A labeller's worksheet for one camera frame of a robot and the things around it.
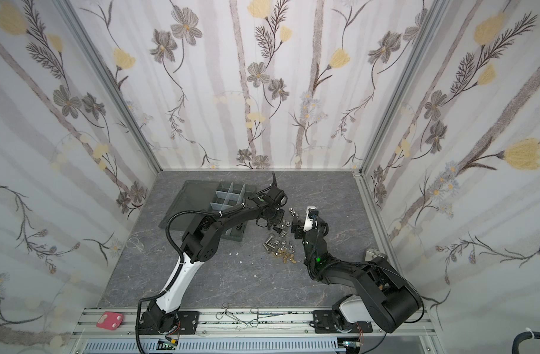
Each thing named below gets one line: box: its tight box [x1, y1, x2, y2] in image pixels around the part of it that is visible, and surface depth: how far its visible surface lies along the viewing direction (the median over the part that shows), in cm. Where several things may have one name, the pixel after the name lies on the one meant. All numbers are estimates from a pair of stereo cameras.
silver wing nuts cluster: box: [262, 235, 296, 256], surface depth 95 cm
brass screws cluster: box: [272, 248, 297, 265], surface depth 92 cm
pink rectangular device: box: [95, 311, 124, 331], surface depth 75 cm
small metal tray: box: [364, 247, 389, 262], surface depth 92 cm
